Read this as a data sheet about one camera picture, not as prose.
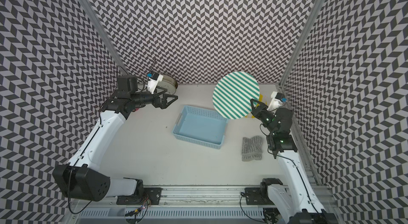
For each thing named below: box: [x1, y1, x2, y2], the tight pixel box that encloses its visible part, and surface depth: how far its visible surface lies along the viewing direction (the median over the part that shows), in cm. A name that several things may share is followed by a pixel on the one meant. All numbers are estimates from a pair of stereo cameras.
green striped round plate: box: [212, 71, 260, 120], surface depth 80 cm
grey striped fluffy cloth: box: [241, 135, 263, 162], surface depth 86 cm
